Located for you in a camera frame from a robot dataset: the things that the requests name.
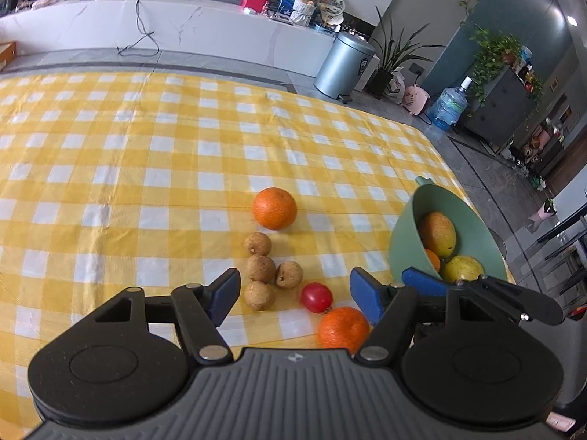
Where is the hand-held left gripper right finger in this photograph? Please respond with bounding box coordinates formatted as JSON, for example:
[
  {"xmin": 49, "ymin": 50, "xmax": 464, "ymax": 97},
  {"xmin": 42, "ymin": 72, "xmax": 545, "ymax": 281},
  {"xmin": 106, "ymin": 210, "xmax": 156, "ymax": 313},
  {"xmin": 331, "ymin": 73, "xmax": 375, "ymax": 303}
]
[{"xmin": 349, "ymin": 268, "xmax": 503, "ymax": 367}]

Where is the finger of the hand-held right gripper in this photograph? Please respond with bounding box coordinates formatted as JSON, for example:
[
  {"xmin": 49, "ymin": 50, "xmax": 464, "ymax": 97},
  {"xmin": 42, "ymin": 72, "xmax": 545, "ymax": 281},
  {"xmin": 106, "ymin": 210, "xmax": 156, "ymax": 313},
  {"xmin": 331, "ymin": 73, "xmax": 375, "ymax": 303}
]
[{"xmin": 402, "ymin": 267, "xmax": 564, "ymax": 327}]

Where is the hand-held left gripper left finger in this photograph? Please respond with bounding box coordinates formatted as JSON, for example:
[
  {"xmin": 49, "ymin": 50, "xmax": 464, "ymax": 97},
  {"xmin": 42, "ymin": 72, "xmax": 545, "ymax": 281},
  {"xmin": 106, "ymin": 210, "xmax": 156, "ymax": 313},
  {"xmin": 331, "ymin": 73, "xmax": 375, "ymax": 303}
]
[{"xmin": 87, "ymin": 268, "xmax": 242, "ymax": 364}]

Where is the yellow green pear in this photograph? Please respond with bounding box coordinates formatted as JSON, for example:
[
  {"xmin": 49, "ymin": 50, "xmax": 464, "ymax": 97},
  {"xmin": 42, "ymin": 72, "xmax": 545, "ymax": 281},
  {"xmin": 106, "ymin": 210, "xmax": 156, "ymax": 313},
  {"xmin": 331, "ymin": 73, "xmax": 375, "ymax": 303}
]
[{"xmin": 441, "ymin": 255, "xmax": 485, "ymax": 283}]

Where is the green colander bowl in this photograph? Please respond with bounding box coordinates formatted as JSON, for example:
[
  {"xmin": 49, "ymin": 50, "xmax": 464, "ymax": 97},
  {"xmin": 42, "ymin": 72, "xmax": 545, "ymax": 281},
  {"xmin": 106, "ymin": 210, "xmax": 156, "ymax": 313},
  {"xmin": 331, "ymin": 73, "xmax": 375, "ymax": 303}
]
[{"xmin": 388, "ymin": 176, "xmax": 509, "ymax": 285}]

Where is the red green mango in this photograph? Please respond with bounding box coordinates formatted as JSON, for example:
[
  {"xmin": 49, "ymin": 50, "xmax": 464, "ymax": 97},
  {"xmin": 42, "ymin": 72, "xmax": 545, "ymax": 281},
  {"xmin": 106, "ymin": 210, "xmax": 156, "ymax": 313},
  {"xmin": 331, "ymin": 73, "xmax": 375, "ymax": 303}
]
[{"xmin": 417, "ymin": 212, "xmax": 458, "ymax": 259}]

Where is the small red tomato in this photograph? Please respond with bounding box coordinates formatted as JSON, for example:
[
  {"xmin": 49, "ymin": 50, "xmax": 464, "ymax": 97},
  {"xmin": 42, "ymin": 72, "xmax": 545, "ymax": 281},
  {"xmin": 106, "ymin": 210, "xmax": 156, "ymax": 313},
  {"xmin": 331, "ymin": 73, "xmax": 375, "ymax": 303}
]
[{"xmin": 300, "ymin": 283, "xmax": 333, "ymax": 315}]

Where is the pink flower bouquet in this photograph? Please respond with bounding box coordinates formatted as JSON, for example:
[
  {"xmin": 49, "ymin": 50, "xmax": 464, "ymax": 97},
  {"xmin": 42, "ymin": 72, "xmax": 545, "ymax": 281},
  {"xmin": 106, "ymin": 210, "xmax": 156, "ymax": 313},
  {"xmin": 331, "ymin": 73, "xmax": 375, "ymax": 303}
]
[{"xmin": 526, "ymin": 199, "xmax": 558, "ymax": 234}]

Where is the dark dining table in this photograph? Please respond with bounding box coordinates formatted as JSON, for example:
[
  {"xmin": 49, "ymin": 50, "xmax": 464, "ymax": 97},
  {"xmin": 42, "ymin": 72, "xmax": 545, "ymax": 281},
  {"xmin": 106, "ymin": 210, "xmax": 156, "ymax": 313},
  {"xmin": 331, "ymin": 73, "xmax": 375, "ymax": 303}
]
[{"xmin": 527, "ymin": 213, "xmax": 587, "ymax": 295}]

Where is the yellow white checked tablecloth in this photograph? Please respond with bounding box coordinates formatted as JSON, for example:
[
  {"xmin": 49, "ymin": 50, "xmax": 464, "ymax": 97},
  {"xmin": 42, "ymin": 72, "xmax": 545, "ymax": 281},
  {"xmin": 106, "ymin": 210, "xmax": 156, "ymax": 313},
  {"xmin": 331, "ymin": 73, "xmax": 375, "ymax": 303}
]
[{"xmin": 0, "ymin": 71, "xmax": 519, "ymax": 422}]

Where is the blue water jug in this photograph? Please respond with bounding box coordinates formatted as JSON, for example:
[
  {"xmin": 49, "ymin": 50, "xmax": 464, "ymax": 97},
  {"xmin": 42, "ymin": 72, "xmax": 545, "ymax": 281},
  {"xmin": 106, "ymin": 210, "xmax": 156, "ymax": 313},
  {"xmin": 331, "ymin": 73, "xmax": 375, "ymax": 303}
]
[{"xmin": 431, "ymin": 76, "xmax": 473, "ymax": 132}]

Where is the pink pig heater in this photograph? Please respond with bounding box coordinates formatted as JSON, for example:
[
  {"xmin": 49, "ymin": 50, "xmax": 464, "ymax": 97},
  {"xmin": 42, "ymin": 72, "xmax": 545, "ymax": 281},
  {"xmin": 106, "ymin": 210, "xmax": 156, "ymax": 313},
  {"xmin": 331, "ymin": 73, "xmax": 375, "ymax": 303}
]
[{"xmin": 402, "ymin": 83, "xmax": 432, "ymax": 117}]

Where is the grey drawer cabinet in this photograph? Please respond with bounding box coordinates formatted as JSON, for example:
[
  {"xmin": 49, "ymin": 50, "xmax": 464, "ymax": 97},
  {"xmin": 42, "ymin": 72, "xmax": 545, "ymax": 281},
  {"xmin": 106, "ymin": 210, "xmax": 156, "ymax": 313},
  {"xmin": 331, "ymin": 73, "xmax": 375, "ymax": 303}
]
[{"xmin": 461, "ymin": 66, "xmax": 538, "ymax": 148}]

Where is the white plastic bag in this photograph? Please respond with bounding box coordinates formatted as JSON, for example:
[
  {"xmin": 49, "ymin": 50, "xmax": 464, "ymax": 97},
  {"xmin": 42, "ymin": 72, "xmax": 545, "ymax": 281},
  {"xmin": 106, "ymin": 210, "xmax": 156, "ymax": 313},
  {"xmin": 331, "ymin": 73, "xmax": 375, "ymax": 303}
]
[{"xmin": 387, "ymin": 68, "xmax": 407, "ymax": 104}]

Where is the potted long leaf plant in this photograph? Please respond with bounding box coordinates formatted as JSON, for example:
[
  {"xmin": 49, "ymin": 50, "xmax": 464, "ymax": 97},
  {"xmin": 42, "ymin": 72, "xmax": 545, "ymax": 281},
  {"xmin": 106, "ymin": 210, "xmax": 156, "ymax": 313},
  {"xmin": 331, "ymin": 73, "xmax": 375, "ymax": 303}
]
[{"xmin": 364, "ymin": 7, "xmax": 448, "ymax": 98}]

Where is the silver pedal trash can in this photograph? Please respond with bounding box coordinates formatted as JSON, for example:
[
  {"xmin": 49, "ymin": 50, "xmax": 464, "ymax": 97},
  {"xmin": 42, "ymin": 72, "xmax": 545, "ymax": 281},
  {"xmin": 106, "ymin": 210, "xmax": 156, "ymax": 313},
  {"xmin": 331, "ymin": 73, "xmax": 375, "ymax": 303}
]
[{"xmin": 314, "ymin": 31, "xmax": 377, "ymax": 101}]

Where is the trailing ivy plant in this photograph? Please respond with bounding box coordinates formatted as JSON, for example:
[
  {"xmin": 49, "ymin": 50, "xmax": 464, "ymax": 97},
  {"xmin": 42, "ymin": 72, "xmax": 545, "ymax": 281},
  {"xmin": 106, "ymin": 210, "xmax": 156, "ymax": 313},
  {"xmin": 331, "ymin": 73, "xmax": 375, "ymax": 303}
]
[{"xmin": 467, "ymin": 25, "xmax": 545, "ymax": 107}]

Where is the white marble tv cabinet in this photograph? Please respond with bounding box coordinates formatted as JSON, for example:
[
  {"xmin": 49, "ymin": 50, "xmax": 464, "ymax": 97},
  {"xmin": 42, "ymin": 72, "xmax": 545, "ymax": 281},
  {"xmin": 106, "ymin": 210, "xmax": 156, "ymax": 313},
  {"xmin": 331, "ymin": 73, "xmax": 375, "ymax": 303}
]
[{"xmin": 0, "ymin": 0, "xmax": 342, "ymax": 81}]

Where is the decorated fan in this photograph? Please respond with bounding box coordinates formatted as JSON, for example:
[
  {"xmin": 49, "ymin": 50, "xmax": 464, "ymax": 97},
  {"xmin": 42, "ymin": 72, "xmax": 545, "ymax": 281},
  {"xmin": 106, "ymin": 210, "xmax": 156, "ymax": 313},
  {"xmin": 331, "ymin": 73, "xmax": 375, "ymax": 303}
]
[{"xmin": 320, "ymin": 0, "xmax": 348, "ymax": 26}]

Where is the white woven basket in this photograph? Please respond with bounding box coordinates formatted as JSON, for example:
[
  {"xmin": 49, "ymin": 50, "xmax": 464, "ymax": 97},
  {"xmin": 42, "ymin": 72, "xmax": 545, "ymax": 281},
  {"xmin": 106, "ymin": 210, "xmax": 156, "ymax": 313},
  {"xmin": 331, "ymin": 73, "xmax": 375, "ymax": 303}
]
[{"xmin": 291, "ymin": 0, "xmax": 317, "ymax": 26}]

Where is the orange cardboard box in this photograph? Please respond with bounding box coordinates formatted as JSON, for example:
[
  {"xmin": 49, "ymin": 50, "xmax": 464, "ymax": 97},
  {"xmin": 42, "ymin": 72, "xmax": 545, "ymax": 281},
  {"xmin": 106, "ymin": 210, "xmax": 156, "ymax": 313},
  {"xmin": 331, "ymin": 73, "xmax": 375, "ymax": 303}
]
[{"xmin": 0, "ymin": 41, "xmax": 18, "ymax": 72}]

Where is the black cable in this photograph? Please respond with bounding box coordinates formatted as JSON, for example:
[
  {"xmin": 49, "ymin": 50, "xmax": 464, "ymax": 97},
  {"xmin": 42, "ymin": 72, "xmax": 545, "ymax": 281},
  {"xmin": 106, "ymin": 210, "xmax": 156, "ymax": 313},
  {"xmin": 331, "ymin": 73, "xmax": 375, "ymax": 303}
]
[{"xmin": 116, "ymin": 0, "xmax": 161, "ymax": 58}]

